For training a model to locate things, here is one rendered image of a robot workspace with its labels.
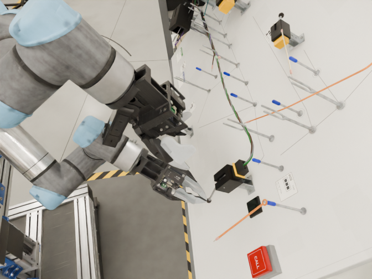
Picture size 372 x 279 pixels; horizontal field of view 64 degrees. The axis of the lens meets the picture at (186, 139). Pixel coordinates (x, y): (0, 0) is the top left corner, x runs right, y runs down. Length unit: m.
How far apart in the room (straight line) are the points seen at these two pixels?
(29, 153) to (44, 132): 2.04
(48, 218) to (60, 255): 0.26
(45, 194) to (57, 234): 1.15
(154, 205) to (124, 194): 0.23
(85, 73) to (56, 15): 0.08
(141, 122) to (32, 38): 0.20
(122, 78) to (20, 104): 0.14
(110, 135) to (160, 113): 0.11
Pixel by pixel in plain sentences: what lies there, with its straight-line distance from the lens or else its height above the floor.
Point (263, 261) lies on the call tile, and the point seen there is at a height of 1.13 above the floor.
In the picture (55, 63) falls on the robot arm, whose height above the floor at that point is 1.55.
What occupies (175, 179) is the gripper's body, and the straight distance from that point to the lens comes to 0.70.
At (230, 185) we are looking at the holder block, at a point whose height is 1.15.
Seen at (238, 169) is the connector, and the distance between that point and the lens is 0.68.
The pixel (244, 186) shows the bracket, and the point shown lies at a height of 1.12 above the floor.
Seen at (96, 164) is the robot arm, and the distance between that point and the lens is 0.79.
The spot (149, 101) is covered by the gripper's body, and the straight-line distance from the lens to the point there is 0.47.
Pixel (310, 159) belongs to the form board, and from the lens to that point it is 0.65.
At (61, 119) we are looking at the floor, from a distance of 2.82.
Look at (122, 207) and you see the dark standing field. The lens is 2.07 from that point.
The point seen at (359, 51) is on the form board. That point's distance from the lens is 0.68.
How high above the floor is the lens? 1.75
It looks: 49 degrees down
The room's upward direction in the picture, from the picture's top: 9 degrees counter-clockwise
